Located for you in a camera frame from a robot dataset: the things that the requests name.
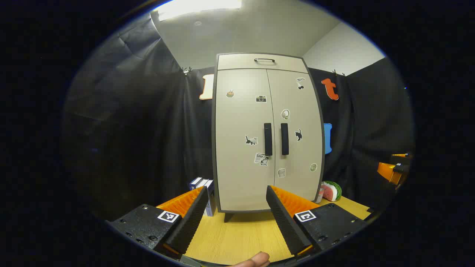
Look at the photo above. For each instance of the beige door with camera sticker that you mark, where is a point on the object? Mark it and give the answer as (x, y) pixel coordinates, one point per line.
(237, 174)

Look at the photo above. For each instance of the watermelon slice toy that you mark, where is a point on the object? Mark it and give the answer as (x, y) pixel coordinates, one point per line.
(332, 191)

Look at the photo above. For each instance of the blue and white box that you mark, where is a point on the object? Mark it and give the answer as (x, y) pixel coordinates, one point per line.
(210, 202)
(194, 183)

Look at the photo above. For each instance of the black backdrop cloth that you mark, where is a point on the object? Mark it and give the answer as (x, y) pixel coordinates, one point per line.
(130, 129)

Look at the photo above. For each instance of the beige door with headphones sticker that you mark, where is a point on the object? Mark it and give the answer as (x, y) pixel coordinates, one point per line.
(304, 155)

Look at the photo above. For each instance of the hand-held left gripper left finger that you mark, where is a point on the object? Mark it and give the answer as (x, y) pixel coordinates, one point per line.
(189, 222)

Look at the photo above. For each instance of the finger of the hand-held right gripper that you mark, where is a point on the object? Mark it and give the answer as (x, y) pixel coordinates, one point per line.
(400, 160)
(387, 172)

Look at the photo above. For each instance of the small metal clip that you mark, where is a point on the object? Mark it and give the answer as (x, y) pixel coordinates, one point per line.
(187, 70)

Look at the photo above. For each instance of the beige double-door shoe cabinet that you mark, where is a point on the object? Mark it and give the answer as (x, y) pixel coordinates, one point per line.
(213, 148)

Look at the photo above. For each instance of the ceiling light panel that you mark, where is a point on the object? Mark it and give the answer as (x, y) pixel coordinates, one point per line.
(196, 7)

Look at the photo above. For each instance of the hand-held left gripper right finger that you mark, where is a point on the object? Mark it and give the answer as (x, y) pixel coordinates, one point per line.
(287, 226)

